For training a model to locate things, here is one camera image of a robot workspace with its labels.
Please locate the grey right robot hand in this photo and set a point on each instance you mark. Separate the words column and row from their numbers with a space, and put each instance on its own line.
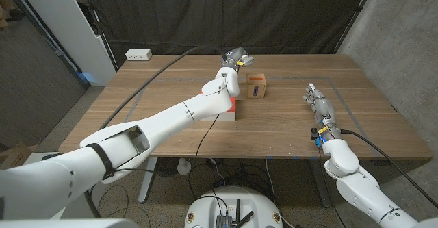
column 323, row 108

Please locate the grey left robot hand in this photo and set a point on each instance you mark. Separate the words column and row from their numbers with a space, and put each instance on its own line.
column 234, row 58

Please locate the wooden coin box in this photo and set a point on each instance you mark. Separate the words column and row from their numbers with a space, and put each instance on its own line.
column 256, row 87

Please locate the white box with orange lid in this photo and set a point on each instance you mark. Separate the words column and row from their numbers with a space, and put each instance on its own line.
column 232, row 106

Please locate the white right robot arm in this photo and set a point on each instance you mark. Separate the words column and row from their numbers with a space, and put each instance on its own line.
column 359, row 190

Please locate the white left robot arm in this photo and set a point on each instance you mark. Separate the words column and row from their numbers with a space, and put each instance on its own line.
column 68, row 176

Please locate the cardboard box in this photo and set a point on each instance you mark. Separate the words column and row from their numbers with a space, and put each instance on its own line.
column 15, row 156

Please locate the black curtain backdrop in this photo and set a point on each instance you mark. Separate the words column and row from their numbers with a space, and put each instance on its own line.
column 291, row 15

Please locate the grey table leg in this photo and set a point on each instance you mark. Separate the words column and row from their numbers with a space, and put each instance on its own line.
column 320, row 183

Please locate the white power strip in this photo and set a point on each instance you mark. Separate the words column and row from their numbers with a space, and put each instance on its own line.
column 138, row 54

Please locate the black backdrop stand pole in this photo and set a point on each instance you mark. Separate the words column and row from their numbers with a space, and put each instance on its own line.
column 356, row 15
column 109, row 50

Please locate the small white round device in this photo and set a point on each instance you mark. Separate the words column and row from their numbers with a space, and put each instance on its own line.
column 184, row 168

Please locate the small black fan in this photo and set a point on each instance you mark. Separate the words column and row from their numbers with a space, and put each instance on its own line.
column 167, row 168

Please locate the white table leg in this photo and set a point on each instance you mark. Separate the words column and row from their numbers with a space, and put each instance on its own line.
column 148, row 180

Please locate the grey module with black antennas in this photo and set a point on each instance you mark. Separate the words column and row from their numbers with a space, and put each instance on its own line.
column 222, row 221

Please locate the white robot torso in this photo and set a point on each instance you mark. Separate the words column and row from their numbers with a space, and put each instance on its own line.
column 205, row 207

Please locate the white cabinet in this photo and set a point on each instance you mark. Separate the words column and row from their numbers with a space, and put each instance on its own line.
column 68, row 33

